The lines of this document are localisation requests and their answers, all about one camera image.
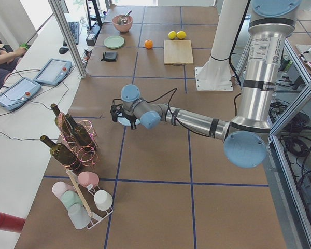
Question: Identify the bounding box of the orange fruit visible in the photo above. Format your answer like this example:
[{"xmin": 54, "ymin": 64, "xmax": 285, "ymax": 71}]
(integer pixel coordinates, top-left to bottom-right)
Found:
[{"xmin": 144, "ymin": 39, "xmax": 153, "ymax": 49}]

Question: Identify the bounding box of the near blue teach pendant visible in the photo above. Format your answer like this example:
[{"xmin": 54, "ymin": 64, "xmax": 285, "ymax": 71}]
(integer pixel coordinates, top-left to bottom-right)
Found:
[{"xmin": 0, "ymin": 77, "xmax": 41, "ymax": 111}]

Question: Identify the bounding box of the brown wine bottle middle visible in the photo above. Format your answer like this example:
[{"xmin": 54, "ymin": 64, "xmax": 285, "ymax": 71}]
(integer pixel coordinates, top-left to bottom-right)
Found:
[{"xmin": 65, "ymin": 114, "xmax": 96, "ymax": 151}]

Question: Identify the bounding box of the light blue plate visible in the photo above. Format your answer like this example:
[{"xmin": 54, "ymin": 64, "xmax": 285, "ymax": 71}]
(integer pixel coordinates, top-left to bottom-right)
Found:
[{"xmin": 118, "ymin": 117, "xmax": 140, "ymax": 126}]

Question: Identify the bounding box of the right yellow lemon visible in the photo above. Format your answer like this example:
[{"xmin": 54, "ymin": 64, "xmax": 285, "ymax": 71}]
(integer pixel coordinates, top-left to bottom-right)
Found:
[{"xmin": 176, "ymin": 31, "xmax": 187, "ymax": 39}]

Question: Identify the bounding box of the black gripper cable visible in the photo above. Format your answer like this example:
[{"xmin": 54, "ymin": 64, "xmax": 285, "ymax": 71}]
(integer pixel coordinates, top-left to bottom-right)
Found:
[{"xmin": 147, "ymin": 87, "xmax": 178, "ymax": 103}]

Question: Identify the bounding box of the red cylinder bottle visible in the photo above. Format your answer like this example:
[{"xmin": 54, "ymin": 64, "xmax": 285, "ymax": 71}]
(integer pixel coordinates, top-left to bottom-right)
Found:
[{"xmin": 0, "ymin": 212, "xmax": 25, "ymax": 233}]

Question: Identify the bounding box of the white wire cup rack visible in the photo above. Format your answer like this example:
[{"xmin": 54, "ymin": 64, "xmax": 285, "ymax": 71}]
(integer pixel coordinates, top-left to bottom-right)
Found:
[{"xmin": 66, "ymin": 170, "xmax": 113, "ymax": 230}]

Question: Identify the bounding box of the left yellow lemon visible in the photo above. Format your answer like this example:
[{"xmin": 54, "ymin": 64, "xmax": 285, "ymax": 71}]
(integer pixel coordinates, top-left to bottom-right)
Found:
[{"xmin": 168, "ymin": 31, "xmax": 176, "ymax": 39}]

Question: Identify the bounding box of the white cup on rack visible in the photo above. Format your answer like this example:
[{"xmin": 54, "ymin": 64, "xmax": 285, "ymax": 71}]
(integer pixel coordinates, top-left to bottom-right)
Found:
[{"xmin": 94, "ymin": 190, "xmax": 113, "ymax": 211}]

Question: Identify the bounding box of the aluminium frame post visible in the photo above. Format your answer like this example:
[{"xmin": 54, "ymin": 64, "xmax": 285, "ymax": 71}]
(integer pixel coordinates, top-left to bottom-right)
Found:
[{"xmin": 48, "ymin": 0, "xmax": 87, "ymax": 79}]

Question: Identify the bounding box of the yellow lemon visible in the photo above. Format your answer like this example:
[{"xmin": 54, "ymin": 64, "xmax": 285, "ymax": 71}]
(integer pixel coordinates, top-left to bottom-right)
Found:
[
  {"xmin": 168, "ymin": 31, "xmax": 176, "ymax": 39},
  {"xmin": 176, "ymin": 31, "xmax": 187, "ymax": 39}
]

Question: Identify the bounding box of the brown wine bottle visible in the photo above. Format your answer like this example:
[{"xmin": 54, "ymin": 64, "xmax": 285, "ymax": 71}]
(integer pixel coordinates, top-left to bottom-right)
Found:
[
  {"xmin": 65, "ymin": 114, "xmax": 96, "ymax": 151},
  {"xmin": 50, "ymin": 103, "xmax": 71, "ymax": 137},
  {"xmin": 40, "ymin": 135, "xmax": 83, "ymax": 173}
]

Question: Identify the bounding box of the black folded cloth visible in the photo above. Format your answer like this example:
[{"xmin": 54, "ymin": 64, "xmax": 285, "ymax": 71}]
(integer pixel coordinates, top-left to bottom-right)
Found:
[{"xmin": 101, "ymin": 51, "xmax": 118, "ymax": 62}]

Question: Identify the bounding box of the mint green cup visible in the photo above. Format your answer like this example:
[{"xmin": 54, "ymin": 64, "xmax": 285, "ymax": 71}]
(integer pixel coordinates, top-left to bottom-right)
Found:
[{"xmin": 60, "ymin": 190, "xmax": 83, "ymax": 210}]

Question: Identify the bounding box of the pink bowl with ice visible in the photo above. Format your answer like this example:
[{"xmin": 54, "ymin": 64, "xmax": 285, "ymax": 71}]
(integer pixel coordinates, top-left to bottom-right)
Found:
[{"xmin": 112, "ymin": 15, "xmax": 133, "ymax": 33}]

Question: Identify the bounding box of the wooden cutting board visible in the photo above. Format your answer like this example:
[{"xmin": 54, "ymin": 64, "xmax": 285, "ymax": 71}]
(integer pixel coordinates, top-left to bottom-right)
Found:
[{"xmin": 163, "ymin": 40, "xmax": 194, "ymax": 65}]

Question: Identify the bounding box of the brown wine bottle front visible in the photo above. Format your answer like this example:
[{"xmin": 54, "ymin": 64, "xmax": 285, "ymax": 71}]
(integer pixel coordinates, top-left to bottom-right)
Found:
[{"xmin": 40, "ymin": 135, "xmax": 83, "ymax": 173}]

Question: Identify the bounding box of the wooden rack handle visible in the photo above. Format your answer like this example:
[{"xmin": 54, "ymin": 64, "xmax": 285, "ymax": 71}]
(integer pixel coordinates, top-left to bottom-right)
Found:
[{"xmin": 66, "ymin": 170, "xmax": 93, "ymax": 217}]

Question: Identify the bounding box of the green plate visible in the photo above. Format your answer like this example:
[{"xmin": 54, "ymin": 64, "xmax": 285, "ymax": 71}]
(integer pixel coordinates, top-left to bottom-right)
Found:
[{"xmin": 104, "ymin": 36, "xmax": 125, "ymax": 49}]

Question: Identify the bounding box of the far blue teach pendant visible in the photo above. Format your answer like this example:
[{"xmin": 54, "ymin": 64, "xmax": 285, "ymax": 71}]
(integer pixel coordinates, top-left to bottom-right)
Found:
[{"xmin": 34, "ymin": 58, "xmax": 72, "ymax": 86}]

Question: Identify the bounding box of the pink cup on rack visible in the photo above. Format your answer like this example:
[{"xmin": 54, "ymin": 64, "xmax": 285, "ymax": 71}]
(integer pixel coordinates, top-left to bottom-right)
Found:
[{"xmin": 78, "ymin": 171, "xmax": 99, "ymax": 187}]

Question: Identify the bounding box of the light blue cup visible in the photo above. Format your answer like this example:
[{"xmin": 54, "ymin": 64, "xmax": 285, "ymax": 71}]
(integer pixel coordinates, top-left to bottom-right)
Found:
[{"xmin": 67, "ymin": 203, "xmax": 91, "ymax": 229}]

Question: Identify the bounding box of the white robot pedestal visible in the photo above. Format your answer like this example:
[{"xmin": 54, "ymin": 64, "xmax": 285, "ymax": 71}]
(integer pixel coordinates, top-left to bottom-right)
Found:
[{"xmin": 195, "ymin": 0, "xmax": 250, "ymax": 91}]

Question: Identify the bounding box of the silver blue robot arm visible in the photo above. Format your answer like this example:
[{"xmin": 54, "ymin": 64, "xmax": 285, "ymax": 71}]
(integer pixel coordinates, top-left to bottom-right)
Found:
[{"xmin": 110, "ymin": 1, "xmax": 300, "ymax": 168}]

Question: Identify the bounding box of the brown wine bottle back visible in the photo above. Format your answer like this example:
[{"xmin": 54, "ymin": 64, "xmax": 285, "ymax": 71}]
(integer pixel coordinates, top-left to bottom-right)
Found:
[{"xmin": 50, "ymin": 103, "xmax": 71, "ymax": 137}]

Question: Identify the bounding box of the copper wire bottle rack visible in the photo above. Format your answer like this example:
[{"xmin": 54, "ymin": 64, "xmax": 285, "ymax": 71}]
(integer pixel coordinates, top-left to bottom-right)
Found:
[{"xmin": 55, "ymin": 112, "xmax": 99, "ymax": 169}]

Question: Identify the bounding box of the blue teach pendant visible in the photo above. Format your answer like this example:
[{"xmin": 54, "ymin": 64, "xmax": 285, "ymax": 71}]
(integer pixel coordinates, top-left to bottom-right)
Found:
[
  {"xmin": 0, "ymin": 77, "xmax": 41, "ymax": 111},
  {"xmin": 34, "ymin": 58, "xmax": 72, "ymax": 86}
]

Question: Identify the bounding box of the pale pink cup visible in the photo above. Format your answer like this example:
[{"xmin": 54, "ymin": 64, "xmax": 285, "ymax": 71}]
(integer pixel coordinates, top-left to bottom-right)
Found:
[{"xmin": 52, "ymin": 181, "xmax": 75, "ymax": 200}]

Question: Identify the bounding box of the metal scoop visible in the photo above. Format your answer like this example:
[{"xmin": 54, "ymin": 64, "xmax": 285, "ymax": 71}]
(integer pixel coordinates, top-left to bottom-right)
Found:
[{"xmin": 117, "ymin": 10, "xmax": 132, "ymax": 25}]

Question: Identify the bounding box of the black computer mouse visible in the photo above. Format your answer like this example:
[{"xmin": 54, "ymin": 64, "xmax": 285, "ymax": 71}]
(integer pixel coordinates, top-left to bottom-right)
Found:
[{"xmin": 59, "ymin": 46, "xmax": 69, "ymax": 54}]

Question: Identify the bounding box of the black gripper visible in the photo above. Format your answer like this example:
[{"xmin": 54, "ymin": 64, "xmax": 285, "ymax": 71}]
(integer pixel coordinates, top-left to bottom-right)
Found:
[{"xmin": 110, "ymin": 104, "xmax": 136, "ymax": 129}]

